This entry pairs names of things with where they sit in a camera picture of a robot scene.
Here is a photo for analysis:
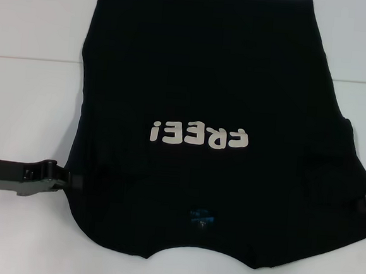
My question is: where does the black shirt with white print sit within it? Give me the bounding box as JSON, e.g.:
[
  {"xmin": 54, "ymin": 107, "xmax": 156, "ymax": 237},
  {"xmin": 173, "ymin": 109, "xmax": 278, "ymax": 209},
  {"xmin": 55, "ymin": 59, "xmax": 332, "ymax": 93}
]
[{"xmin": 55, "ymin": 0, "xmax": 366, "ymax": 274}]

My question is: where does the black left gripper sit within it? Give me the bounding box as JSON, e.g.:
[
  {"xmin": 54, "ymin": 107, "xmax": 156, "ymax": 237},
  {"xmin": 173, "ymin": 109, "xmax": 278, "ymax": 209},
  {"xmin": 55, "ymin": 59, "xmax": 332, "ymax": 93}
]
[{"xmin": 0, "ymin": 156, "xmax": 87, "ymax": 202}]

